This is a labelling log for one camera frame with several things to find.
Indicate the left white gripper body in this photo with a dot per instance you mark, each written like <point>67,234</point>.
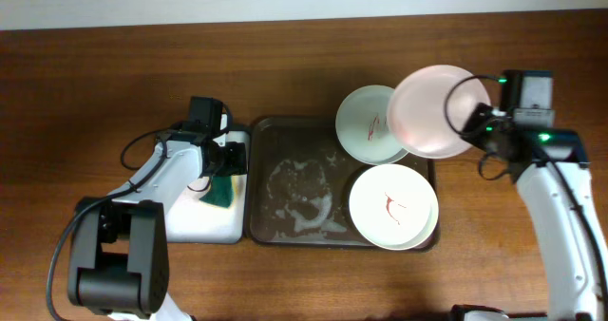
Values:
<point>232,160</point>

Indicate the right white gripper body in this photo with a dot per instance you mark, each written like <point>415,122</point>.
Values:
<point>479,127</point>

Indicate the green and yellow sponge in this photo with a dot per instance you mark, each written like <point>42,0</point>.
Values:
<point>220,192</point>

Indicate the white plate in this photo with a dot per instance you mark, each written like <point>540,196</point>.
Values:
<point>430,106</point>
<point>393,207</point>

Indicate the pale green plate top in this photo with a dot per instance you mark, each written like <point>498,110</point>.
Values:
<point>362,128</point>

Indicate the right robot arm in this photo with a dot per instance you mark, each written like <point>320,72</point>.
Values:
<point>550,171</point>

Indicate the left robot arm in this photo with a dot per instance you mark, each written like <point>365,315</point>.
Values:
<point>119,265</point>

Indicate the small dark soap tray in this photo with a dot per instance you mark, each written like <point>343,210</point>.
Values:
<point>214,221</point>

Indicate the large dark brown tray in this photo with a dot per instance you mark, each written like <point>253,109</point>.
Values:
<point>299,182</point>

